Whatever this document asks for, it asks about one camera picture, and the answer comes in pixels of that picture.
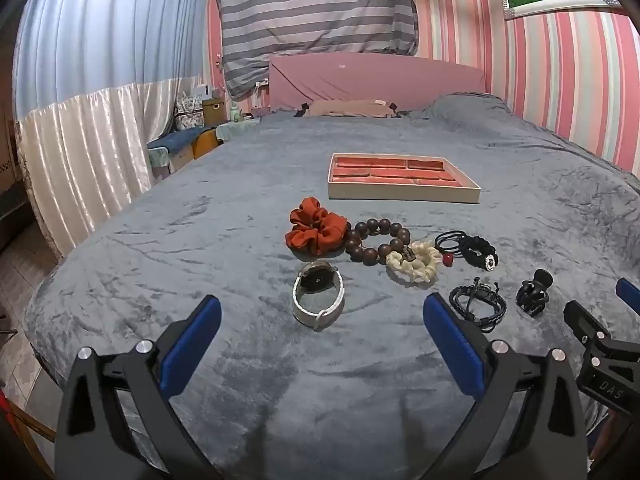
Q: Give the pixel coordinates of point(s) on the blue folded cloth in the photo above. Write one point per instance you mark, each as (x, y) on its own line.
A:
(175, 139)

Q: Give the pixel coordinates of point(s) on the orange fabric scrunchie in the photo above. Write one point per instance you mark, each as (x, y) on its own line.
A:
(312, 227)

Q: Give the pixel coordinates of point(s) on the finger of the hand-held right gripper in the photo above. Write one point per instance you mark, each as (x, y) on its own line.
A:
(587, 325)
(630, 295)

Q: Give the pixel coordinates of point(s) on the red lined jewelry tray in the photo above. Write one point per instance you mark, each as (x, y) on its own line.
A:
(400, 175)

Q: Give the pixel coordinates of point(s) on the cream braided scrunchie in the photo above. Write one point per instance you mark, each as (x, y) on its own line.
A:
(417, 270)

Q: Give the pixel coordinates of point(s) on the brown cardboard box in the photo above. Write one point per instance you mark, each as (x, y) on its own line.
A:
(212, 110)

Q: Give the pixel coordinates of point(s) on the floral patterned storage box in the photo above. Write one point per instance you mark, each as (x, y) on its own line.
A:
(189, 112)

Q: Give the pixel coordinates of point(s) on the cream satin curtain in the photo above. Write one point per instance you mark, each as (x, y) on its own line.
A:
(90, 160)

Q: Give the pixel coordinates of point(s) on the grey striped hanging duvet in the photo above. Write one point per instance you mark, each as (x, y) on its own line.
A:
(315, 10)

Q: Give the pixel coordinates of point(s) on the small white box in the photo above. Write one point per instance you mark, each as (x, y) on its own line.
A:
(199, 91)

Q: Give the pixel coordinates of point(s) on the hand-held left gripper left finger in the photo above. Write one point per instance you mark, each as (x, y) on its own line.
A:
(192, 345)

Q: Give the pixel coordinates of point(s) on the pink headboard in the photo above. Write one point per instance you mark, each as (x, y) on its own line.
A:
(375, 80)

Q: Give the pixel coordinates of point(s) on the blue curtain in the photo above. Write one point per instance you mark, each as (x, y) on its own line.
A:
(110, 25)

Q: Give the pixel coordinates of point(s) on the wristwatch with white band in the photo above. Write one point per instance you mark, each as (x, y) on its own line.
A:
(317, 290)

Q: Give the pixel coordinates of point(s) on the tan pillow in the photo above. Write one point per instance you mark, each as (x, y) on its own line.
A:
(350, 108)

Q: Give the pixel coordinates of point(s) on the orange wooden stool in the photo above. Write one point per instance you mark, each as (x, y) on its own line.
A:
(205, 145)

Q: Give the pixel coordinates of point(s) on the light green cloth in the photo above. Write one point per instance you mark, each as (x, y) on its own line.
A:
(235, 130)

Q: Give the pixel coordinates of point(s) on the black hair claw clip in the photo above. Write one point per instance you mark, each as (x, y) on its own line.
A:
(535, 292)

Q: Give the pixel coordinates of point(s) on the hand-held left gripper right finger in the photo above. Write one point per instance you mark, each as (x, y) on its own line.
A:
(455, 345)

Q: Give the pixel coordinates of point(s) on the green figurine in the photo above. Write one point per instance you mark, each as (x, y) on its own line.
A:
(236, 112)

